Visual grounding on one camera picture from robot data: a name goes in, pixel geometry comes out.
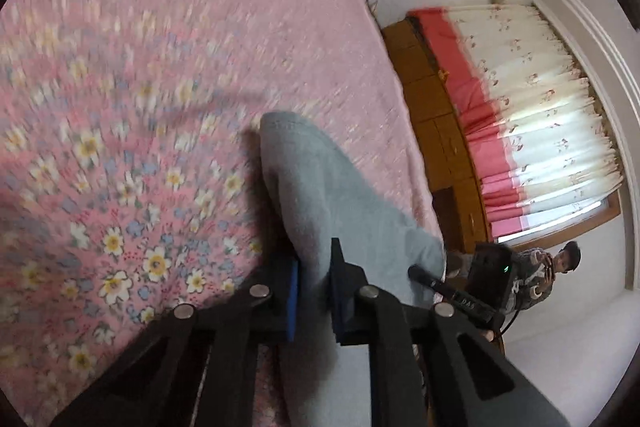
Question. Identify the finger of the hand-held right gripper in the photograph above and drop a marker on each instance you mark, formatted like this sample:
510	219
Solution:
450	294

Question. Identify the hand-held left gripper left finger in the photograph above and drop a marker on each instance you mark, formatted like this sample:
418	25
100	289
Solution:
293	302

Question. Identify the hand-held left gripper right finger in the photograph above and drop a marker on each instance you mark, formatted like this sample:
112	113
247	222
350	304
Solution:
338	322

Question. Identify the grey pants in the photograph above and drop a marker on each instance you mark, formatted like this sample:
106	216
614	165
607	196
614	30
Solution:
330	187

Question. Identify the long wooden cabinet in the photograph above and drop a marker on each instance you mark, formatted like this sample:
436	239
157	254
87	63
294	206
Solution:
440	117

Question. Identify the white and red curtain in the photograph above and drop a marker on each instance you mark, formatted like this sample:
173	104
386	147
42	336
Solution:
540	107

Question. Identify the floral quilt with plaid lining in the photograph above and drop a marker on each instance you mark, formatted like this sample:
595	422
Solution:
125	207

